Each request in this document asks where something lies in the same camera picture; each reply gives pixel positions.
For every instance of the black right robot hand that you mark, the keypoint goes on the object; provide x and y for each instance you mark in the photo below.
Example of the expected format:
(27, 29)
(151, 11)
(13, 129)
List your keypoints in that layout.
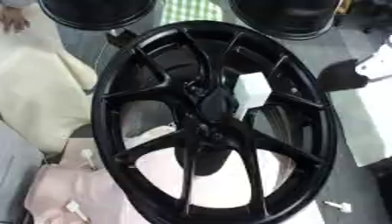
(341, 77)

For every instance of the black round wheel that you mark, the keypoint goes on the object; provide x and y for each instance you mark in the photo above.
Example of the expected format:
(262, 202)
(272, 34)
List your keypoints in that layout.
(97, 13)
(286, 17)

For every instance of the white pin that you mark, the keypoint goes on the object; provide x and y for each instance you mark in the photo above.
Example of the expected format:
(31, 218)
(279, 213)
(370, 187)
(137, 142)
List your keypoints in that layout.
(75, 208)
(341, 206)
(88, 156)

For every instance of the black spoked wheel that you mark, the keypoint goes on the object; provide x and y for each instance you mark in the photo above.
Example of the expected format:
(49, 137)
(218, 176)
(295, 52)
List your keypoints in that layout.
(153, 189)

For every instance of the white panel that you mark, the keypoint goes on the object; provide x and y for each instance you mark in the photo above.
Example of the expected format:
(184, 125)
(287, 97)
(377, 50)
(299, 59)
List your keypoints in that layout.
(370, 125)

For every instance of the person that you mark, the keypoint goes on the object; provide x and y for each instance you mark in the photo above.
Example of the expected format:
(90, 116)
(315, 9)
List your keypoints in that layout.
(41, 87)

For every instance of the person's hand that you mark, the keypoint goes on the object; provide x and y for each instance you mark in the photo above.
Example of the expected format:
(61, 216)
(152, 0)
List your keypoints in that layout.
(13, 20)

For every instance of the black bracket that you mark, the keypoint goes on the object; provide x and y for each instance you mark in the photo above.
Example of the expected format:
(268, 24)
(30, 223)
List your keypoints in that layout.
(122, 37)

